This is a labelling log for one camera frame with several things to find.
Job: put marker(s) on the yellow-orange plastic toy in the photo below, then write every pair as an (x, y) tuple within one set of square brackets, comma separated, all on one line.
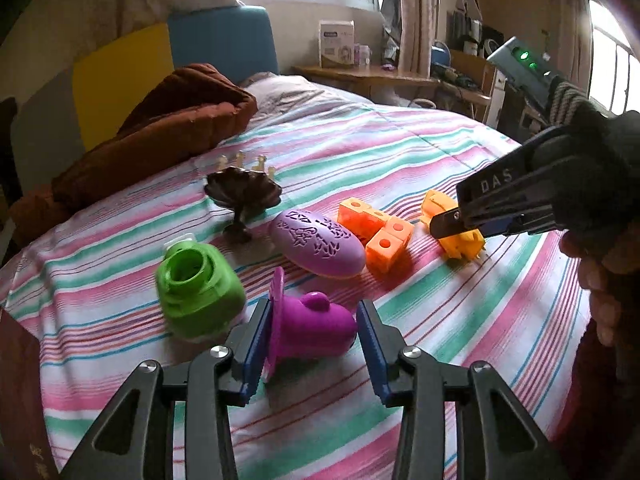
[(460, 249)]

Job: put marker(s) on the group of cream pegs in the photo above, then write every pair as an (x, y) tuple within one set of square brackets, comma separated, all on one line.
[(240, 160)]

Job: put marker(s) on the small pink cup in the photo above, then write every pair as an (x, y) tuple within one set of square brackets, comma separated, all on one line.
[(363, 55)]

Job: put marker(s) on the brown quilted cushion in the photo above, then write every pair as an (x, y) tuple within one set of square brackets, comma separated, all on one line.
[(165, 120)]

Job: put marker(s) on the person's red clothing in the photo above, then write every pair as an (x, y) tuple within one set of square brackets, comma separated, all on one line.
[(600, 410)]

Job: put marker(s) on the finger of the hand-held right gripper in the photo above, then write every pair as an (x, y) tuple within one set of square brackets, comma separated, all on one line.
[(500, 226), (445, 223)]

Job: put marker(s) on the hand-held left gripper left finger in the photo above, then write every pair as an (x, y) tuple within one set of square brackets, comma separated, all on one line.
[(255, 345)]

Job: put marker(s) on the oval patterned plastic case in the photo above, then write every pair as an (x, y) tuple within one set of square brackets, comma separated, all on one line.
[(320, 245)]

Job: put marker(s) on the green toy camera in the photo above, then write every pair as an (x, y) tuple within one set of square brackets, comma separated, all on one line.
[(200, 290)]

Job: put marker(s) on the magenta toy hat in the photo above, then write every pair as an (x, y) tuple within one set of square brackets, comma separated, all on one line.
[(310, 325)]

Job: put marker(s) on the brown pedestal dish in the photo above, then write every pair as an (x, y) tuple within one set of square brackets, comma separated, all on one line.
[(240, 187)]

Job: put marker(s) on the blue round container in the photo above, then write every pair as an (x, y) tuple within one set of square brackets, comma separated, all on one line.
[(441, 55)]

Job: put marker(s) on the pale pink pillow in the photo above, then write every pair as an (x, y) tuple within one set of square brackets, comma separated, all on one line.
[(290, 90)]

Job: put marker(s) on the orange cube block toy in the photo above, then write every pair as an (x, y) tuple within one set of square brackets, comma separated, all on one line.
[(385, 250)]

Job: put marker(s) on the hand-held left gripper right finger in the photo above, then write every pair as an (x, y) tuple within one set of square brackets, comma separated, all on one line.
[(372, 350)]

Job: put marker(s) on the white cardboard box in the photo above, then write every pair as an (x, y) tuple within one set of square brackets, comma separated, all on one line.
[(336, 42)]

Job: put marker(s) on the wooden desk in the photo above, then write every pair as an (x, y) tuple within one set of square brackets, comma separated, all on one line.
[(380, 80)]

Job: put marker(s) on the plain curtain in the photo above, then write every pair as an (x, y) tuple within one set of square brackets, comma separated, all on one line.
[(417, 10)]

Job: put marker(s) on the grey yellow blue headboard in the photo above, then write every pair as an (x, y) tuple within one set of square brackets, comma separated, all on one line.
[(220, 40)]

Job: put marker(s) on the person's right hand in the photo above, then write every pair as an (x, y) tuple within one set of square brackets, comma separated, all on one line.
[(600, 285)]

